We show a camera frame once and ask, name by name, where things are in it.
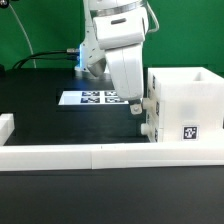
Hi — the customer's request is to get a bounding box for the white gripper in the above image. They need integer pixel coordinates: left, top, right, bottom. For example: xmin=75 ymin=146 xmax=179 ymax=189
xmin=105 ymin=44 xmax=144 ymax=115

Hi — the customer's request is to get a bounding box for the white drawer cabinet box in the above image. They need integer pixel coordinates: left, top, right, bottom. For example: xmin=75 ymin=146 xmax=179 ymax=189
xmin=146 ymin=67 xmax=224 ymax=142

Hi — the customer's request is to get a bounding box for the white drawer tray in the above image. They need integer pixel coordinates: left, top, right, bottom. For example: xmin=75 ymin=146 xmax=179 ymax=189
xmin=142 ymin=98 xmax=160 ymax=115
xmin=141 ymin=123 xmax=158 ymax=142

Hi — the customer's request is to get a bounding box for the white front drawer tray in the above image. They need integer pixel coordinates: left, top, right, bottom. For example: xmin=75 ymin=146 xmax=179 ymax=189
xmin=141 ymin=123 xmax=158 ymax=142

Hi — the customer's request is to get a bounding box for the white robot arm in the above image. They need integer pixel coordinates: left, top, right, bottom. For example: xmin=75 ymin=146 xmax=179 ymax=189
xmin=75 ymin=0 xmax=149 ymax=115

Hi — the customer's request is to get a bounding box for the printed marker sheet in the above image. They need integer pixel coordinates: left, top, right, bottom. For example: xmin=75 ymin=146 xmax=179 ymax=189
xmin=59 ymin=90 xmax=127 ymax=105

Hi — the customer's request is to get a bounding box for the white U-shaped border fence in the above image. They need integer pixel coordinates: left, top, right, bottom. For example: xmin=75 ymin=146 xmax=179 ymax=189
xmin=0 ymin=114 xmax=224 ymax=171

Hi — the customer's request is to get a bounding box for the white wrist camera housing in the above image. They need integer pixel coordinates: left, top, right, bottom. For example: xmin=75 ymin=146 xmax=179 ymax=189
xmin=93 ymin=7 xmax=149 ymax=50

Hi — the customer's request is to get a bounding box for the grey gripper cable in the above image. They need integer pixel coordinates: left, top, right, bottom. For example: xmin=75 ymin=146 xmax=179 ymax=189
xmin=145 ymin=3 xmax=160 ymax=35

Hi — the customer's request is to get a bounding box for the black cable bundle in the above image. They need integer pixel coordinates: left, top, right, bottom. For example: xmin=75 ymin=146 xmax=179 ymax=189
xmin=12 ymin=48 xmax=81 ymax=70

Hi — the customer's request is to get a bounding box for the thin white cable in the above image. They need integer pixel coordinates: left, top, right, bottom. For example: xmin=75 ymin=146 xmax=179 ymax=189
xmin=8 ymin=3 xmax=38 ymax=69

